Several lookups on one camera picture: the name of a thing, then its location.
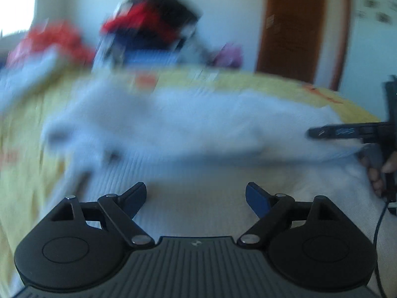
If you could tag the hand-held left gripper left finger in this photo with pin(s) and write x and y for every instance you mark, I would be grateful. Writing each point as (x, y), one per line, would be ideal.
(139, 198)

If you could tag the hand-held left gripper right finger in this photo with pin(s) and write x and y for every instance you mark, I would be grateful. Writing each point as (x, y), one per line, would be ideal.
(256, 200)

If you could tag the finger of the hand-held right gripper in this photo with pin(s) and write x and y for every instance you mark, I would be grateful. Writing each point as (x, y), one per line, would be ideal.
(341, 131)

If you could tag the white ribbed knit sweater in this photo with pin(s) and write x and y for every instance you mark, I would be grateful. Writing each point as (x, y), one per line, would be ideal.
(201, 115)

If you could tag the person's right hand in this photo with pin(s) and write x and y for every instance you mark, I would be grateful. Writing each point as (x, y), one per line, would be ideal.
(390, 165)

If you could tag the pale wardrobe sliding door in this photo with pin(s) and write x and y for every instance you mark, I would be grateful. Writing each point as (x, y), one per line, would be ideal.
(366, 62)

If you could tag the brown wooden door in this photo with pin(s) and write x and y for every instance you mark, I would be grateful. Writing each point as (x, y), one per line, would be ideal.
(294, 37)

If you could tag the yellow printed bed sheet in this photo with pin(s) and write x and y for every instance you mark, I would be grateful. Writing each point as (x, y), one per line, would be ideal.
(31, 130)

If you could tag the pink plastic bag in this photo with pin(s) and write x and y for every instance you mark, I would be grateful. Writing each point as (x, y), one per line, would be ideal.
(229, 56)

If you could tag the navy blue garment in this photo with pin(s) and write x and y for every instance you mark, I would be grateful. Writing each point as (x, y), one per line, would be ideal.
(139, 42)

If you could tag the grey garment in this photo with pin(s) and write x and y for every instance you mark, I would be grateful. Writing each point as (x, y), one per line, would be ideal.
(194, 49)

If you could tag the white printed cloth roll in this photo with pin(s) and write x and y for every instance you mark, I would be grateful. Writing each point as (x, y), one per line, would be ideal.
(28, 74)

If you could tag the red plastic bag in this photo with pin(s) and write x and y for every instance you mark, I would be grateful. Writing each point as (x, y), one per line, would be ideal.
(59, 40)

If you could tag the black garment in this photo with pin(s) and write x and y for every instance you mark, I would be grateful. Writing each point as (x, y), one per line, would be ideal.
(173, 9)

